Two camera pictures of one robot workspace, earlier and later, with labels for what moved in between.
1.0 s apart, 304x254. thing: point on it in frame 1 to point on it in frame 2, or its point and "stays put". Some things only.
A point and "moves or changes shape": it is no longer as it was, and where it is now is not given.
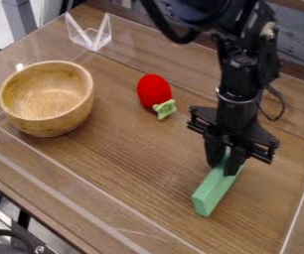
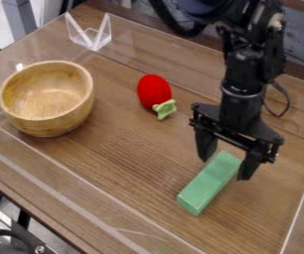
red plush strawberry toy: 155,94 stays put
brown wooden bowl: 47,96 stays put
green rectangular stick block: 215,186 moves or changes shape
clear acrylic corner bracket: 90,39 stays put
